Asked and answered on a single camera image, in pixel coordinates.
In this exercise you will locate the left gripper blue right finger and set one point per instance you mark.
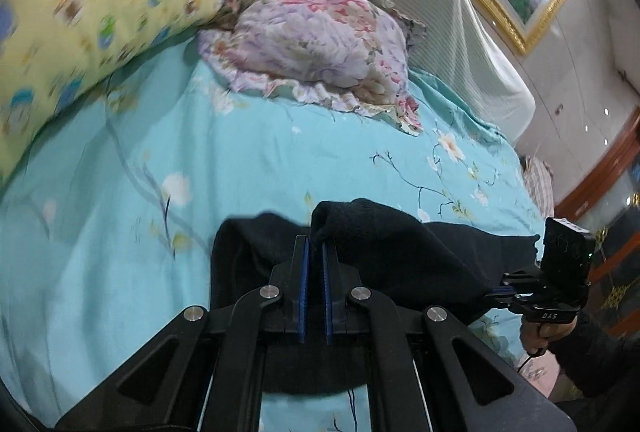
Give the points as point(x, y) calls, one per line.
point(327, 298)

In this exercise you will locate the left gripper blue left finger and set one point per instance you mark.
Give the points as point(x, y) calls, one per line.
point(303, 292)

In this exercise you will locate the black knit pants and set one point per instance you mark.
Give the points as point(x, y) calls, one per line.
point(416, 264)

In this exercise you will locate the person's right hand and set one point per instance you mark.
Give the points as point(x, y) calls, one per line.
point(535, 337)

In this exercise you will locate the wooden glass cabinet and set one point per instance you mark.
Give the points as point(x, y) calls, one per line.
point(606, 202)

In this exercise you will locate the checkered cloth beside bed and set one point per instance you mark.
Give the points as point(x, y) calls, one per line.
point(538, 181)

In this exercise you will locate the turquoise floral bed sheet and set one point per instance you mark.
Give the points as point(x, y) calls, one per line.
point(108, 224)

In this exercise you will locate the pink floral ruffled pillow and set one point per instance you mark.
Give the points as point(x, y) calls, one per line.
point(345, 55)

